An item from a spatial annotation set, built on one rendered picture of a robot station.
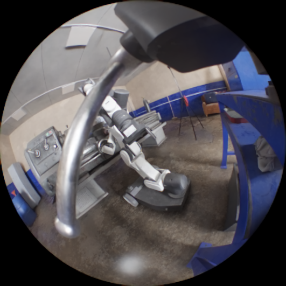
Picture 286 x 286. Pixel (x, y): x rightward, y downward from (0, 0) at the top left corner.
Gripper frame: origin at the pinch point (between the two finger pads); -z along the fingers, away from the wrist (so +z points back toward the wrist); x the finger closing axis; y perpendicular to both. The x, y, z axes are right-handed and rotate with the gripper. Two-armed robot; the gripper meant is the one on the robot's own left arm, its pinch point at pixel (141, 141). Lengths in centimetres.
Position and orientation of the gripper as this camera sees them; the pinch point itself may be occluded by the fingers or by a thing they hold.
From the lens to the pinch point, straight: 36.9
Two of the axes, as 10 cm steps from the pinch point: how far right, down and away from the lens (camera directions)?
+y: -1.4, -2.7, -9.5
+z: -6.4, -7.2, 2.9
